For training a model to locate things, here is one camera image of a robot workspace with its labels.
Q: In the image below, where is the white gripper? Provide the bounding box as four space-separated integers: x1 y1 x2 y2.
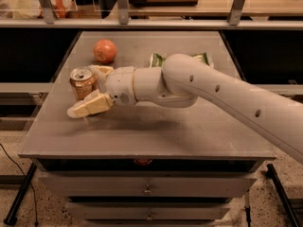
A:
67 65 136 118

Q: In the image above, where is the orange LaCroix soda can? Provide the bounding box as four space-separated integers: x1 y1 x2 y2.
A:
69 67 98 101

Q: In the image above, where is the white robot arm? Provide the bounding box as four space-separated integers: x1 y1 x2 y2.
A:
67 54 303 163

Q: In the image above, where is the orange fruit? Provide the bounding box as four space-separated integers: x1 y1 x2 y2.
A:
94 39 117 63

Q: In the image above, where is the green chip bag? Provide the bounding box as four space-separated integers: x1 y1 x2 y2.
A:
149 52 214 68

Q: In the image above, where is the grey drawer cabinet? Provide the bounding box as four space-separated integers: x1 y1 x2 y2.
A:
21 31 276 227

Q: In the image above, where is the top drawer with knob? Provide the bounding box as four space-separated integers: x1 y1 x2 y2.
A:
39 173 256 198

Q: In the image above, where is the drawer with knob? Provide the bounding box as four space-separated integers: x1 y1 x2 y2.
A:
66 202 230 220
39 173 256 198

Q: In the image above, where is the clear plastic bag orange item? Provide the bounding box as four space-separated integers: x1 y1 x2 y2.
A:
0 0 77 20

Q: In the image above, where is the lower drawer with knob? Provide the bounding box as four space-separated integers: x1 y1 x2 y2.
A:
66 202 230 220

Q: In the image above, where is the black floor cable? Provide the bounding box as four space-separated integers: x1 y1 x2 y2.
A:
0 142 40 227

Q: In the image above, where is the black left floor rail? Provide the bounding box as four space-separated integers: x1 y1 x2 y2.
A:
4 164 36 226

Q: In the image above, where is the black floor rail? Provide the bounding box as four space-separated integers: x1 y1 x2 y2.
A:
4 164 36 226
266 164 303 227

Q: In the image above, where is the black right floor rail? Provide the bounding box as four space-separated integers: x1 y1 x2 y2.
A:
266 164 303 227

